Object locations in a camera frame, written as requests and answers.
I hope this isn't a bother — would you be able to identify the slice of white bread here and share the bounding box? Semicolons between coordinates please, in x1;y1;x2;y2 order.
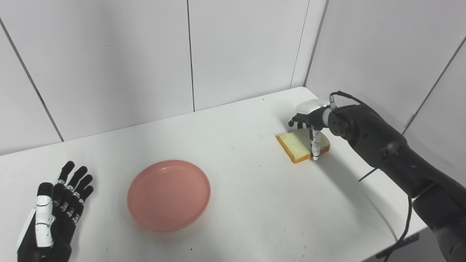
276;128;331;164

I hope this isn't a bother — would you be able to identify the pink round plate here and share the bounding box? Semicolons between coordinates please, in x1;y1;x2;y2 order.
127;159;212;233

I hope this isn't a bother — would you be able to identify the thin black cable tie tail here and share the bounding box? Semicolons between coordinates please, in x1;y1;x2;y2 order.
358;168;380;182

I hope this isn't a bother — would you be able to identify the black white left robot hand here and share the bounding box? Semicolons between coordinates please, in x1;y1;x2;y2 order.
16;160;94;262

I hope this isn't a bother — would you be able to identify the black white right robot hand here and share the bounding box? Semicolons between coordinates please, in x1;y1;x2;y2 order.
288;99;332;161

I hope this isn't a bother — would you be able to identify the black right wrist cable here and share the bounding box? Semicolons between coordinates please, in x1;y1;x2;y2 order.
329;91;414;262

